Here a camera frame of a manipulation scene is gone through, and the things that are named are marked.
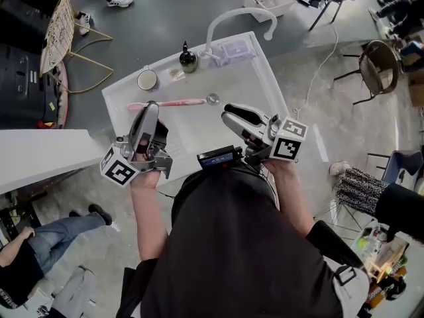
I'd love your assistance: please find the black display box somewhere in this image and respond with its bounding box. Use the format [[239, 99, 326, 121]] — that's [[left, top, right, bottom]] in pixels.
[[196, 145, 244, 170]]

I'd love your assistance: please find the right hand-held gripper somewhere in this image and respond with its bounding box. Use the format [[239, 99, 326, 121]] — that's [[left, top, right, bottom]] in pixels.
[[221, 103, 309, 165]]

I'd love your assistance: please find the person's black top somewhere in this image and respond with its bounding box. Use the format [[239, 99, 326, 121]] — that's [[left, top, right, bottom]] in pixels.
[[115, 166, 365, 318]]

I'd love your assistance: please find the yellow wire rack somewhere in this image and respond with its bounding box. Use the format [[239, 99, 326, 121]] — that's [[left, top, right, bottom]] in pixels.
[[38, 0, 115, 95]]

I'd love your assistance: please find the white faucet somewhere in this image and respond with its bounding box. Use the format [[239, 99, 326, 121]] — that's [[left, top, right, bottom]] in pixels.
[[197, 7, 279, 70]]

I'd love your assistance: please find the white plastic bin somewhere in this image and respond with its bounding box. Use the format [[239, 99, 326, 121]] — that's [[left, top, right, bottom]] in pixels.
[[243, 0, 296, 23]]

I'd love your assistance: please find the black machine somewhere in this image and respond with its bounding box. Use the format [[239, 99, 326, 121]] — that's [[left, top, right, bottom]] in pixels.
[[0, 42, 67, 129]]

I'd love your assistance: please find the grey backpack strap with buckle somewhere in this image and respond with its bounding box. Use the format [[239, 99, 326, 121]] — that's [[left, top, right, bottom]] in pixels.
[[331, 264, 370, 318]]

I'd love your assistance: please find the person's left hand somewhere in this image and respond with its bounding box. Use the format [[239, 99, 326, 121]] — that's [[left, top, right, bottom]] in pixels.
[[138, 138, 154, 162]]

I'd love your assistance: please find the pink rimmed board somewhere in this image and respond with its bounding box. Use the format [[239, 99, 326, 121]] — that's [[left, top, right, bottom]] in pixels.
[[54, 60, 70, 126]]

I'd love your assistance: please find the person's right forearm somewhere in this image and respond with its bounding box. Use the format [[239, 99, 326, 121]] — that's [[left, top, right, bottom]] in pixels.
[[263, 160, 315, 237]]

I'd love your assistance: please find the white wire stool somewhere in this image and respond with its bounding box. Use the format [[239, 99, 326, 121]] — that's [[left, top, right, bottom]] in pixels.
[[317, 198, 366, 235]]

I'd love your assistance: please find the blue chair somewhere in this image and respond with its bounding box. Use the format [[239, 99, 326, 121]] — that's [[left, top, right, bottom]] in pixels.
[[366, 150, 424, 192]]

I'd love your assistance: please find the white sink basin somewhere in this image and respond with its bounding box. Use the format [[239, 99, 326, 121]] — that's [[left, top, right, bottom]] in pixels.
[[101, 30, 299, 188]]

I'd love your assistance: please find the black wicker chair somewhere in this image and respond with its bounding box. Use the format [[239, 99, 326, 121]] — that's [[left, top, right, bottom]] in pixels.
[[333, 39, 402, 106]]

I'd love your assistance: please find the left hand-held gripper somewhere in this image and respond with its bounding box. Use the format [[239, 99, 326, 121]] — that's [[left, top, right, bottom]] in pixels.
[[99, 101, 174, 187]]

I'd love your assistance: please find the dark soap bottle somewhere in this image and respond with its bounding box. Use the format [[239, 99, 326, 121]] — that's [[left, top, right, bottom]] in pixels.
[[178, 40, 199, 75]]

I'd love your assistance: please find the white counter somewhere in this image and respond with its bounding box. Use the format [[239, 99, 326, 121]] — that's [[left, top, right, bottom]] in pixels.
[[0, 129, 107, 195]]

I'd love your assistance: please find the white cable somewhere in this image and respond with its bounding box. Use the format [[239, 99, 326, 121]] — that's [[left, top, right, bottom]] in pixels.
[[292, 21, 339, 123]]

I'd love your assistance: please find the clear plastic box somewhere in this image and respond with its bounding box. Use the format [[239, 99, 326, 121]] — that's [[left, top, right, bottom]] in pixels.
[[214, 38, 258, 68]]

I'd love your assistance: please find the person's left forearm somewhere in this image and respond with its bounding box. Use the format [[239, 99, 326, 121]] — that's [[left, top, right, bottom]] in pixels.
[[129, 170, 169, 268]]

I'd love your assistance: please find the blue cup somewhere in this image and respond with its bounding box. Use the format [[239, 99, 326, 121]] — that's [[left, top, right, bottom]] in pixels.
[[136, 65, 160, 93]]

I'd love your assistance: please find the pink toothbrush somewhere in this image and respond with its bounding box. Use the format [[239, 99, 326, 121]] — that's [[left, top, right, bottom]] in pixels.
[[127, 98, 207, 111]]

